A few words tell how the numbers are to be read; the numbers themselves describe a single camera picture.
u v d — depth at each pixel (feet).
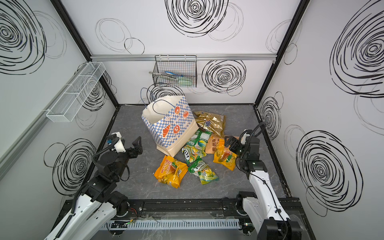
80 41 2.72
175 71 2.90
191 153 2.91
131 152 2.09
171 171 2.65
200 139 3.16
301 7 2.37
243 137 2.31
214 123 3.34
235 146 2.37
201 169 2.65
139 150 2.17
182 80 2.84
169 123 2.54
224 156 2.71
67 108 2.37
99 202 1.67
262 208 1.48
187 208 2.47
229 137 2.42
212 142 3.14
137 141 2.32
